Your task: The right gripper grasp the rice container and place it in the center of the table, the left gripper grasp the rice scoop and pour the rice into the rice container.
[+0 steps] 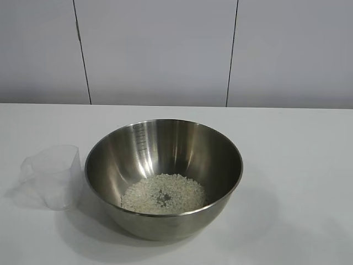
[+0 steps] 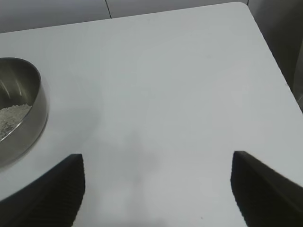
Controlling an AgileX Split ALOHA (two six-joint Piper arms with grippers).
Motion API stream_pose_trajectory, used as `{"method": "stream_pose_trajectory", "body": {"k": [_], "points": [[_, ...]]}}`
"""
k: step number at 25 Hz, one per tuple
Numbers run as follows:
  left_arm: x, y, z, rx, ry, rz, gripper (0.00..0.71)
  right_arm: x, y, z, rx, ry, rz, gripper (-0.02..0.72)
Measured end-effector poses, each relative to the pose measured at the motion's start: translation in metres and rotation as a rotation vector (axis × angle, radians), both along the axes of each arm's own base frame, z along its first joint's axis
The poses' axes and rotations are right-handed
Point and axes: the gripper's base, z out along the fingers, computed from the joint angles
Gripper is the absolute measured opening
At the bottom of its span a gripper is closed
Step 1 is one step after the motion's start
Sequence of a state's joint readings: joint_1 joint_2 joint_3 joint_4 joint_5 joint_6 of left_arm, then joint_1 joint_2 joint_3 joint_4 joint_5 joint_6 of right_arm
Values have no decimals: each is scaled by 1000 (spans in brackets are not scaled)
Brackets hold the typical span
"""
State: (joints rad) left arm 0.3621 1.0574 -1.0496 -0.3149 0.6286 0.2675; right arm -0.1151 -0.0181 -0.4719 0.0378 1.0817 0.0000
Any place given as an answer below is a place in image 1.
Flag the white rice grains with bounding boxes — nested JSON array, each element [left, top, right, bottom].
[[121, 173, 208, 214]]

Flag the stainless steel mixing bowl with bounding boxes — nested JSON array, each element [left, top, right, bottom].
[[84, 119, 244, 241]]

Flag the clear plastic measuring cup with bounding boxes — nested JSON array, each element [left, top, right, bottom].
[[20, 144, 81, 212]]

